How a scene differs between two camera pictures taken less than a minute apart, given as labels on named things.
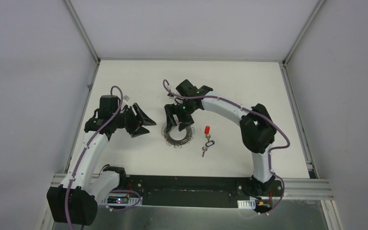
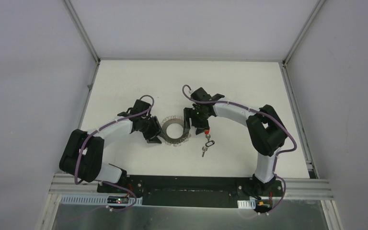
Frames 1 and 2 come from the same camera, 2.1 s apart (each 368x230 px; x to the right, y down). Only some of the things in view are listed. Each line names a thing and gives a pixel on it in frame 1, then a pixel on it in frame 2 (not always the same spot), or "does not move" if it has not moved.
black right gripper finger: x=182 y=126 → x=199 y=131
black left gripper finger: x=141 y=131 → x=154 y=140
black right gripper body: x=185 y=107 → x=199 y=118
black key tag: x=210 y=143 does not move
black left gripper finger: x=146 y=120 → x=156 y=123
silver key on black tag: x=204 y=149 does not move
